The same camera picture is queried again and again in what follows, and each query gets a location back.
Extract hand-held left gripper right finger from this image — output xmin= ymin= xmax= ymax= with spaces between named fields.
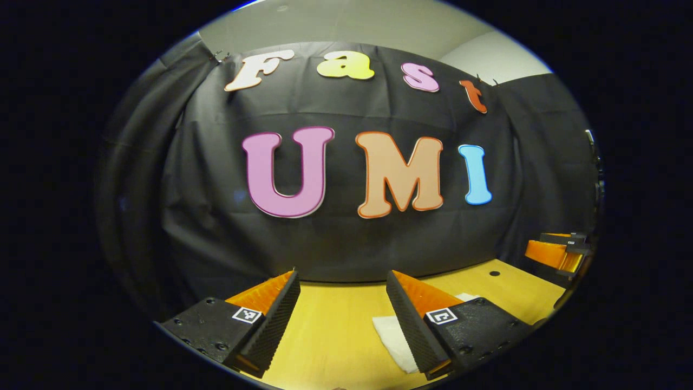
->
xmin=385 ymin=270 xmax=534 ymax=380

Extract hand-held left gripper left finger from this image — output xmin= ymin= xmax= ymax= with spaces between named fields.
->
xmin=159 ymin=270 xmax=302 ymax=379

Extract white jeans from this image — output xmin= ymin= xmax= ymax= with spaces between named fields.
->
xmin=371 ymin=292 xmax=480 ymax=375

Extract black backdrop cloth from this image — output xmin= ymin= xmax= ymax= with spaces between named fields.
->
xmin=95 ymin=32 xmax=603 ymax=320

